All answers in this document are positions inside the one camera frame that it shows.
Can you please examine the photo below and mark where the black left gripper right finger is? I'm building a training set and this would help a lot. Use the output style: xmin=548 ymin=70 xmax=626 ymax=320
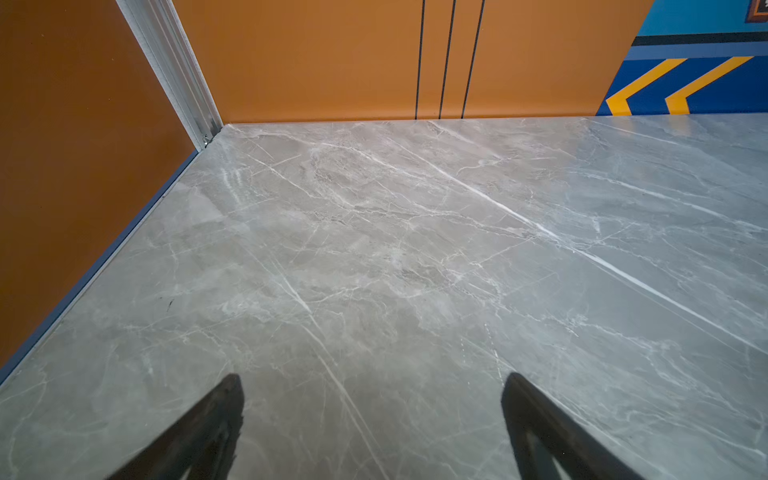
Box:
xmin=501 ymin=372 xmax=641 ymax=479

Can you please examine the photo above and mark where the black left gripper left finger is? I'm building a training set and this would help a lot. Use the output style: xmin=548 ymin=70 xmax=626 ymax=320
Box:
xmin=109 ymin=373 xmax=245 ymax=479

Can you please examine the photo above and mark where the silver aluminium corner post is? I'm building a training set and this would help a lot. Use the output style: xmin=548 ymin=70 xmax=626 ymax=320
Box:
xmin=117 ymin=0 xmax=224 ymax=152

